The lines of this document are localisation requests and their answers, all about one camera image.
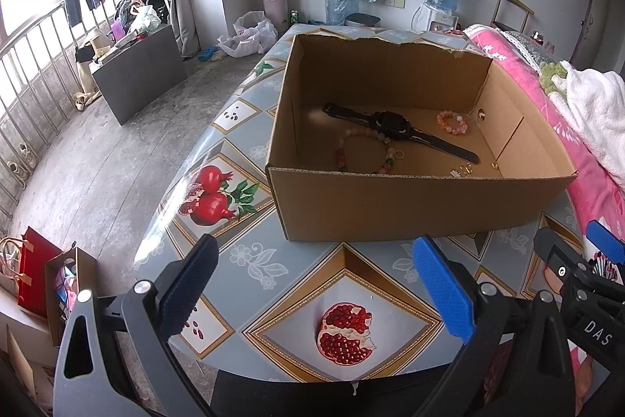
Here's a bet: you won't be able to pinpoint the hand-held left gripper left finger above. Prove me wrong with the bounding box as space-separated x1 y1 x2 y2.
53 234 220 417

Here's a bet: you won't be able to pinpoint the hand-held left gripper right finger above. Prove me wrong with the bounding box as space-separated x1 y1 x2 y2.
412 235 579 417

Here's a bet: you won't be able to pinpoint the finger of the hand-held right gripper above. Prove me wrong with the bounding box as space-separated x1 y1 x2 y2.
586 220 625 265
533 226 594 295

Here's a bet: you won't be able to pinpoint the brown cardboard box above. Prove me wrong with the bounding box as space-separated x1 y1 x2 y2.
265 32 578 243

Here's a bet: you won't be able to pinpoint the small orange bead bracelet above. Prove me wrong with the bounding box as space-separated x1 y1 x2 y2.
436 110 470 137

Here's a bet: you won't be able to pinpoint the large colourful bead bracelet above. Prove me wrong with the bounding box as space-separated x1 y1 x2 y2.
334 127 397 174

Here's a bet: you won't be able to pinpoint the black wrist watch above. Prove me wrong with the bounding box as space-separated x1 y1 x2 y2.
322 102 480 165

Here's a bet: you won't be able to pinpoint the small open cardboard carton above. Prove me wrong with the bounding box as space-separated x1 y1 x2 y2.
45 246 98 347

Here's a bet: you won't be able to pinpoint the white fluffy blanket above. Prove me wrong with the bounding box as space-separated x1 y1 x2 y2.
547 60 625 186

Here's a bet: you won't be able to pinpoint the pink blanket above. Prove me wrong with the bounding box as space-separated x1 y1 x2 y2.
461 25 625 417

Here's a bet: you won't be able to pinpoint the red paper bag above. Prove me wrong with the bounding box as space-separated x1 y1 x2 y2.
0 226 64 317

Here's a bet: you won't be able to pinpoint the green fuzzy cloth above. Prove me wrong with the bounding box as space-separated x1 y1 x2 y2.
537 59 570 94

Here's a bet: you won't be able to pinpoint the white lace cloth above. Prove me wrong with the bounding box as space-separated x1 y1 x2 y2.
498 30 562 71

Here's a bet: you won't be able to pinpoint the white sneakers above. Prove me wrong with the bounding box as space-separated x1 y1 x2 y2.
7 143 37 176

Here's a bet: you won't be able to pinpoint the beige shoes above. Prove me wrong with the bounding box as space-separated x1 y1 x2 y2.
73 91 102 110

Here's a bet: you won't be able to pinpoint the grey cabinet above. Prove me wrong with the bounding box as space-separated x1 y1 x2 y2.
92 23 189 125

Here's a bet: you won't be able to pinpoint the grey door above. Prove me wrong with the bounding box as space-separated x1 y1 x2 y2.
581 0 625 73

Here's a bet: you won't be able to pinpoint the white water dispenser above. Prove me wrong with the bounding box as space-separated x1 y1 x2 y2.
421 4 462 33

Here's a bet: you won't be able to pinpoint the crumpled white plastic bag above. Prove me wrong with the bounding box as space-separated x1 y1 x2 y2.
217 11 278 59

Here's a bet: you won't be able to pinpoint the small white plastic bag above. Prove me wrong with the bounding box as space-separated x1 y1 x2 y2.
129 4 162 34

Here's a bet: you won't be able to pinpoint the black trash bin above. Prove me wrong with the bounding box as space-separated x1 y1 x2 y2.
344 13 382 28

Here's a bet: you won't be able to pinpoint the metal window railing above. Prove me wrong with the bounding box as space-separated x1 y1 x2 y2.
0 4 105 222

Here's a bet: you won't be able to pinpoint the clear blue water jug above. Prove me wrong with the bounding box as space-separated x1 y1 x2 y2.
325 0 361 26

